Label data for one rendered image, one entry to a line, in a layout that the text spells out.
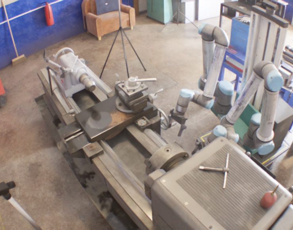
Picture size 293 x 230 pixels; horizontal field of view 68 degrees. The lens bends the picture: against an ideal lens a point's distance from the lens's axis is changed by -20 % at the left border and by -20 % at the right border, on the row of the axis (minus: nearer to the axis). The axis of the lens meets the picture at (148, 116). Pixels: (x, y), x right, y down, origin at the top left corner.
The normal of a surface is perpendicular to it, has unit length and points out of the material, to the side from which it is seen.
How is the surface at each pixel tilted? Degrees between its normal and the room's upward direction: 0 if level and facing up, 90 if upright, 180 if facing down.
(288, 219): 0
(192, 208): 0
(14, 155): 0
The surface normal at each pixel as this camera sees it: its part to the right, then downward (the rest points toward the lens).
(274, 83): 0.00, 0.58
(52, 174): -0.04, -0.73
